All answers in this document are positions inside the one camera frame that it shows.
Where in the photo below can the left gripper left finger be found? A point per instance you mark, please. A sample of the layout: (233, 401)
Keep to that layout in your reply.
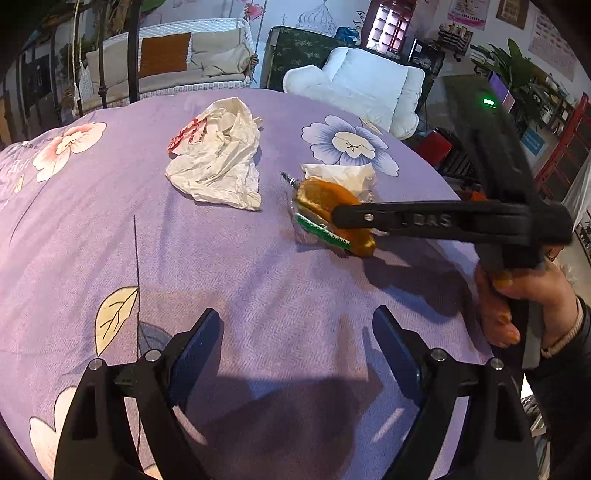
(96, 440)

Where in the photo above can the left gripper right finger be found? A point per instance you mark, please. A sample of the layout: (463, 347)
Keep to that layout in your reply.
(495, 441)

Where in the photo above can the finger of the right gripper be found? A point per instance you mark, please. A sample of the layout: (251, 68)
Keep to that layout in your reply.
(434, 221)

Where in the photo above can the white tissue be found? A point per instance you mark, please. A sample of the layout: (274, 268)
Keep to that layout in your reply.
(360, 180)

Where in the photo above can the white red plastic bag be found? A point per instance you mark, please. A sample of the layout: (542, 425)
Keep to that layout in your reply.
(212, 157)

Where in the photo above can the person's right hand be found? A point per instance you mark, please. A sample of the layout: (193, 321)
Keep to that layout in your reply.
(547, 286)

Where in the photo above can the purple towel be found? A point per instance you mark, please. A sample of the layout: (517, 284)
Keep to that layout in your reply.
(502, 92)

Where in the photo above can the potted green plant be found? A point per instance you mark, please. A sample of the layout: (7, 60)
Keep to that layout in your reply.
(527, 83)

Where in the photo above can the white padded armchair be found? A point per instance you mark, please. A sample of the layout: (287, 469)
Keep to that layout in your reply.
(374, 88)

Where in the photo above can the red phone booth cabinet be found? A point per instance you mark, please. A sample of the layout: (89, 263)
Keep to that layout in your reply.
(386, 24)

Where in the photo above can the green patterned cabinet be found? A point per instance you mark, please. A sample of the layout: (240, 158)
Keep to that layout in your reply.
(288, 48)

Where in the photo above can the white wicker sofa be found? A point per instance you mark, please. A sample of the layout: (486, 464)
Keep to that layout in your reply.
(189, 55)

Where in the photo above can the orange cushion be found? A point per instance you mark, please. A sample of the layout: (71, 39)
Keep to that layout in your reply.
(163, 54)

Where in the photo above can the black iron bed frame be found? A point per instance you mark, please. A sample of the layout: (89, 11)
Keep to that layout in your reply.
(16, 31)

